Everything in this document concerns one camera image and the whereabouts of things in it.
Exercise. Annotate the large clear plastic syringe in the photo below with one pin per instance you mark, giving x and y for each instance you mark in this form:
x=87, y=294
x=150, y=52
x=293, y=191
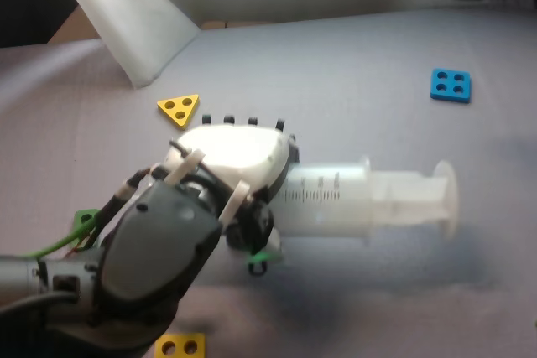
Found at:
x=356, y=203

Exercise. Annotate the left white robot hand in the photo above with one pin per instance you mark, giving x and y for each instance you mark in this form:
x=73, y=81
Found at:
x=235, y=152

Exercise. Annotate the yellow triangle block three holes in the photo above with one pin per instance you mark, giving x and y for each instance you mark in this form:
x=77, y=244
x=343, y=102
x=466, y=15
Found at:
x=194, y=103

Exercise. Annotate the green rectangular block two holes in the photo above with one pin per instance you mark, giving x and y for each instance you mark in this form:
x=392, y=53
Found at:
x=77, y=224

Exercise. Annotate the grey table cloth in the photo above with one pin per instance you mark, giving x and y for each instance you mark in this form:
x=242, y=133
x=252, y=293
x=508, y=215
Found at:
x=377, y=291

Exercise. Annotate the blue square block four holes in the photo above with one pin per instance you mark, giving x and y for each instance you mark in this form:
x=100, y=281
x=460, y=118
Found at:
x=449, y=82

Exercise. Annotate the white slanted board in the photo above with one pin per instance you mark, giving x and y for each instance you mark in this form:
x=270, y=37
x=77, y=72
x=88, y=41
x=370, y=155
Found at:
x=126, y=18

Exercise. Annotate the yellow rectangular block two holes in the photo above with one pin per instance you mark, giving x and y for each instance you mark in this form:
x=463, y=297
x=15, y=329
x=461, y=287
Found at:
x=178, y=338

